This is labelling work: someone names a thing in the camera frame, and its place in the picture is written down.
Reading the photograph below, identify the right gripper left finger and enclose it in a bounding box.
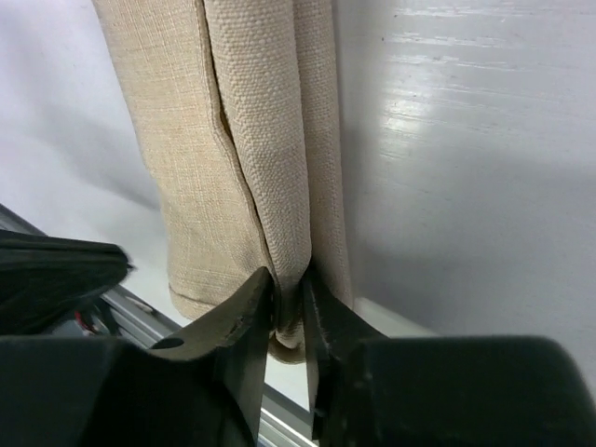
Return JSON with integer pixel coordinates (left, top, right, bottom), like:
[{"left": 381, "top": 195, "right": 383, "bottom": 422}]
[{"left": 1, "top": 268, "right": 273, "bottom": 446}]

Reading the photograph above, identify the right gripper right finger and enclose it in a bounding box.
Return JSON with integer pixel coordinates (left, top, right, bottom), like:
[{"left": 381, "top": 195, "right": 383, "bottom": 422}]
[{"left": 301, "top": 272, "right": 595, "bottom": 446}]

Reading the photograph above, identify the beige cloth napkin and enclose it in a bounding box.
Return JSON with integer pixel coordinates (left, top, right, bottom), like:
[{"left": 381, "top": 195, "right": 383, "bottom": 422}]
[{"left": 94, "top": 1, "right": 353, "bottom": 363}]

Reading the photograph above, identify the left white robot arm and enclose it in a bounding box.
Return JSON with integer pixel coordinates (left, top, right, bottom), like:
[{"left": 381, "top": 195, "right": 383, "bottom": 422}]
[{"left": 1, "top": 230, "right": 132, "bottom": 336}]

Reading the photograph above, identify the aluminium rail frame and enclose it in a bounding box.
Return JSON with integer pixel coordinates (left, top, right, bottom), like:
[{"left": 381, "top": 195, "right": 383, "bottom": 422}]
[{"left": 1, "top": 209, "right": 312, "bottom": 446}]

